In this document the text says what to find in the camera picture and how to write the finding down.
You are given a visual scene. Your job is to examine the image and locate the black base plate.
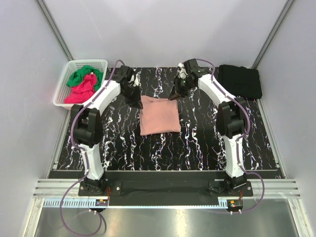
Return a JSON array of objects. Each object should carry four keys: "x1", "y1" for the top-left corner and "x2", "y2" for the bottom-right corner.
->
[{"x1": 79, "y1": 179, "x2": 253, "y2": 207}]

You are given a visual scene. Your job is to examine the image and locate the red crumpled t-shirt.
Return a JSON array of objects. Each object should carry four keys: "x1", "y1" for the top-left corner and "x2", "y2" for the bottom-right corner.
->
[{"x1": 64, "y1": 74, "x2": 97, "y2": 104}]

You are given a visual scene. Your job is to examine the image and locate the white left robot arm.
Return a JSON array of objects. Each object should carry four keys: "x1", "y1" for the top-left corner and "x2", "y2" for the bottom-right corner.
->
[{"x1": 71, "y1": 65, "x2": 143, "y2": 196}]

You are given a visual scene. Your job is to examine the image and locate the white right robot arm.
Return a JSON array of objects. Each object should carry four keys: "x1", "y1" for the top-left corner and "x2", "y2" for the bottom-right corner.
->
[{"x1": 168, "y1": 58, "x2": 250, "y2": 196}]

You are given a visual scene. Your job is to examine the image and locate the pink printed t-shirt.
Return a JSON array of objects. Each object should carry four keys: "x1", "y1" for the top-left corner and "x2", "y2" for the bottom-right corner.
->
[{"x1": 140, "y1": 95, "x2": 181, "y2": 136}]

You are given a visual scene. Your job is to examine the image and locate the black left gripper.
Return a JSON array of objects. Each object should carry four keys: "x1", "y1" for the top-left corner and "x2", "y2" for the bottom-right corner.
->
[{"x1": 121, "y1": 84, "x2": 144, "y2": 110}]

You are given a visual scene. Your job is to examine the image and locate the left small electronics module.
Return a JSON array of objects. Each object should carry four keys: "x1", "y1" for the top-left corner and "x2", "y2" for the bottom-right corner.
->
[{"x1": 95, "y1": 198, "x2": 109, "y2": 206}]

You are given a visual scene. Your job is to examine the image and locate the green crumpled t-shirt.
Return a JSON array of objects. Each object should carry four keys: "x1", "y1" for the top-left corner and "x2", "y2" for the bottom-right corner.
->
[{"x1": 67, "y1": 65, "x2": 104, "y2": 91}]

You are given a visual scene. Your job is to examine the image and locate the purple cable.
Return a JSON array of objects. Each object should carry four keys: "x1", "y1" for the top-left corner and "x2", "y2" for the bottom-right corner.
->
[
  {"x1": 60, "y1": 59, "x2": 124, "y2": 234},
  {"x1": 196, "y1": 58, "x2": 265, "y2": 215}
]

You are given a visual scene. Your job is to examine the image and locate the small electronics module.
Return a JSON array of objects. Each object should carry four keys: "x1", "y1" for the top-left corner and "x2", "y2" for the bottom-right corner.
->
[
  {"x1": 227, "y1": 199, "x2": 243, "y2": 212},
  {"x1": 95, "y1": 198, "x2": 109, "y2": 206}
]

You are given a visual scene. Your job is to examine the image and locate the black folded t-shirt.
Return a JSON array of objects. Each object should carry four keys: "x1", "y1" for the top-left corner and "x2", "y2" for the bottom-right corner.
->
[{"x1": 217, "y1": 65, "x2": 263, "y2": 100}]

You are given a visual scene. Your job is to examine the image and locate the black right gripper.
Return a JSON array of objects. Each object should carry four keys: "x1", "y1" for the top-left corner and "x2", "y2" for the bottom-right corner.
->
[{"x1": 168, "y1": 77, "x2": 195, "y2": 101}]

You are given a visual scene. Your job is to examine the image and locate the white plastic basket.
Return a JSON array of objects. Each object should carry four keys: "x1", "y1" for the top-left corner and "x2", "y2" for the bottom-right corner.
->
[{"x1": 53, "y1": 59, "x2": 108, "y2": 110}]

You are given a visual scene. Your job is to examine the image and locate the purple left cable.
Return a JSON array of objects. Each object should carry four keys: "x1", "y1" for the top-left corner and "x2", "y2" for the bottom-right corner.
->
[{"x1": 60, "y1": 59, "x2": 124, "y2": 234}]

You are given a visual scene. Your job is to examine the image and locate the right small electronics module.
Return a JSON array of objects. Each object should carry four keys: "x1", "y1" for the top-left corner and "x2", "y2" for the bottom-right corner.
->
[{"x1": 227, "y1": 199, "x2": 243, "y2": 212}]

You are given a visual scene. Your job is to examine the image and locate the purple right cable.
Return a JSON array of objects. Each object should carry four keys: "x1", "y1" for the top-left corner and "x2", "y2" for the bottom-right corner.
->
[{"x1": 196, "y1": 58, "x2": 265, "y2": 215}]

